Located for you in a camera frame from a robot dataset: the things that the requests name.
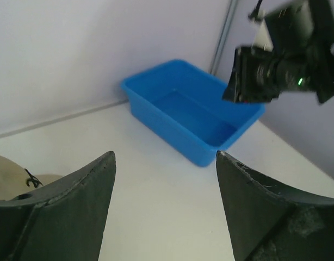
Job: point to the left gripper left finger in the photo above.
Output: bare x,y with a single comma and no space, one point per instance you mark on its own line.
64,220

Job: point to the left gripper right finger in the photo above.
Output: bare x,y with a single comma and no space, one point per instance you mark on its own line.
269,220

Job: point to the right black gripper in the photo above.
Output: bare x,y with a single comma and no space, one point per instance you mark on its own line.
254,76

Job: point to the tan cap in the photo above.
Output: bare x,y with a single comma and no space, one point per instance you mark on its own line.
16,180

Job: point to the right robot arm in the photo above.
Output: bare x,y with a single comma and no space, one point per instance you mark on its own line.
293,52

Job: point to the blue plastic bin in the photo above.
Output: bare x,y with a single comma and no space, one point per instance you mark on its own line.
183,105

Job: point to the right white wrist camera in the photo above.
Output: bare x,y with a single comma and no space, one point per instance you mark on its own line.
262,38

